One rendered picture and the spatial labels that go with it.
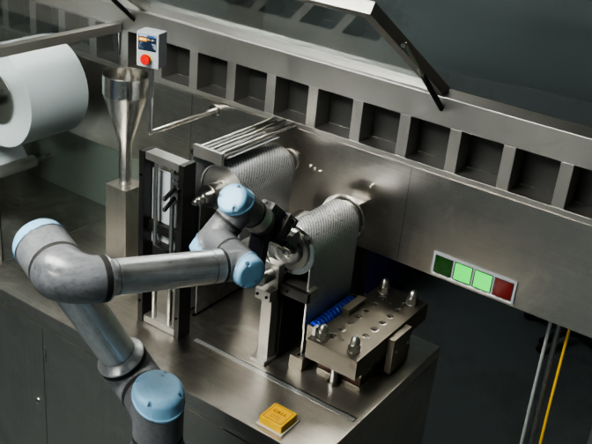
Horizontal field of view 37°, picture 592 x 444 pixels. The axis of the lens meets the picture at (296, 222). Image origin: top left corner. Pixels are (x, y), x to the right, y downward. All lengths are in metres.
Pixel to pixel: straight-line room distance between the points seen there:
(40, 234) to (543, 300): 1.30
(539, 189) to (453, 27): 2.31
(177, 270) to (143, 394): 0.32
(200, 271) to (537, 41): 2.97
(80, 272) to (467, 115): 1.10
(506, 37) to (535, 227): 2.31
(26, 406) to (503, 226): 1.64
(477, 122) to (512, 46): 2.25
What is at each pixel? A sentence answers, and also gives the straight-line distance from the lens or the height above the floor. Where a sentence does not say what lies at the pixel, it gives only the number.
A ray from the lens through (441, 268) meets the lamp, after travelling 2.50.
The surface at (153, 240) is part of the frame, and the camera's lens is 2.49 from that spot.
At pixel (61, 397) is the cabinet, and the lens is 2.88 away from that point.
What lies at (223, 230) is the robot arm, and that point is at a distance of 2.01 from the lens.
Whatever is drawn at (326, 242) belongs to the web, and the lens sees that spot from 2.36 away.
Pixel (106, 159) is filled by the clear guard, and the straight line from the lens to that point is 3.14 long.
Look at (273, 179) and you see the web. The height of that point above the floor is 1.35.
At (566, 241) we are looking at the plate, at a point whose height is 1.38.
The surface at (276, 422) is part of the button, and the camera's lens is 2.26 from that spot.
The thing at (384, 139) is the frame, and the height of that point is 1.46.
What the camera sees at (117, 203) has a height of 1.12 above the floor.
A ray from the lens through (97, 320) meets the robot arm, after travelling 1.97.
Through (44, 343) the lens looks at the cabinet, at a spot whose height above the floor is 0.76.
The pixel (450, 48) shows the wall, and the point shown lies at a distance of 4.64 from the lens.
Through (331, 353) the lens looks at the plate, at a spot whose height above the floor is 1.02.
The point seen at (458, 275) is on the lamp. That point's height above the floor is 1.18.
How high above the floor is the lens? 2.35
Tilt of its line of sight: 26 degrees down
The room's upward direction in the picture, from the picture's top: 6 degrees clockwise
